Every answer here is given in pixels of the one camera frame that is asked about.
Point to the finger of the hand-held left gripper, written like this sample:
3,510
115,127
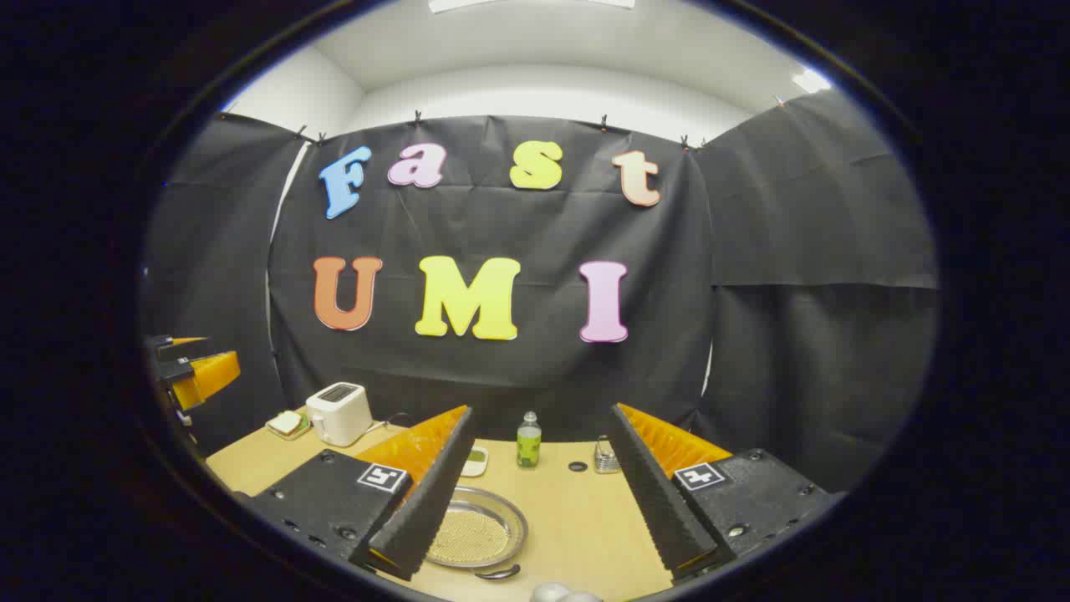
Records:
209,374
171,347

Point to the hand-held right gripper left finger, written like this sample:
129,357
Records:
435,493

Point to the white divided tray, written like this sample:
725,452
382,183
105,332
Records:
476,458

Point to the white round object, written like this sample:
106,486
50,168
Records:
552,594

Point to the stainless steel pot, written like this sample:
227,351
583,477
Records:
506,522

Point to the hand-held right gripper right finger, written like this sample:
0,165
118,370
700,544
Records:
652,493

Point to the green label drink bottle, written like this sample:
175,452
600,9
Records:
528,447

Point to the black backdrop cloth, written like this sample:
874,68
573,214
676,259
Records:
501,376

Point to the white toaster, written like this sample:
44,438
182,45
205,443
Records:
338,414

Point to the small ceiling light panel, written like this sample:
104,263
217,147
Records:
811,81

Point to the long ceiling light panel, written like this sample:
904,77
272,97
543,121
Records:
468,4

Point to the small dish with bread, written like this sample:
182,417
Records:
287,424

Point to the pile of soybeans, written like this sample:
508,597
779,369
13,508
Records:
468,535

